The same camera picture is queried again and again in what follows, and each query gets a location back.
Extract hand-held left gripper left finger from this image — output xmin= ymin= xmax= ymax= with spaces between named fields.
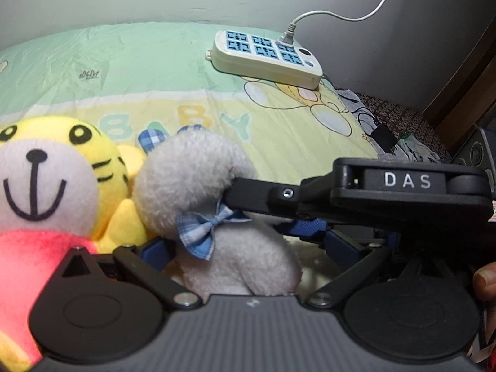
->
xmin=58 ymin=236 xmax=202 ymax=306

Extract person's right hand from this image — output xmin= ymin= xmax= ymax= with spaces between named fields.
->
xmin=473 ymin=261 xmax=496 ymax=303

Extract brown floral cloth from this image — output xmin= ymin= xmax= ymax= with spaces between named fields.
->
xmin=354 ymin=92 xmax=452 ymax=163

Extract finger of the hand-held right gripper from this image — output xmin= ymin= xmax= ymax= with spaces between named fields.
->
xmin=225 ymin=174 xmax=334 ymax=218
xmin=273 ymin=218 xmax=330 ymax=241

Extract black charger cable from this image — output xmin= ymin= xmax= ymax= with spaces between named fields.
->
xmin=357 ymin=110 xmax=399 ymax=153

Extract white power strip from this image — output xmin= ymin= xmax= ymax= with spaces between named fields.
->
xmin=205 ymin=30 xmax=323 ymax=91

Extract white plush rabbit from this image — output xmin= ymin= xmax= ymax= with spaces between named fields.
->
xmin=132 ymin=124 xmax=303 ymax=297

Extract white plug cable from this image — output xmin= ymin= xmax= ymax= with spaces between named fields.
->
xmin=276 ymin=0 xmax=405 ymax=45

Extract yellow plush tiger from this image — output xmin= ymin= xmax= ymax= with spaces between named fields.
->
xmin=0 ymin=115 xmax=150 ymax=372

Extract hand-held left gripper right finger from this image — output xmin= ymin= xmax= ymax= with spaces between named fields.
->
xmin=306 ymin=229 xmax=471 ymax=307

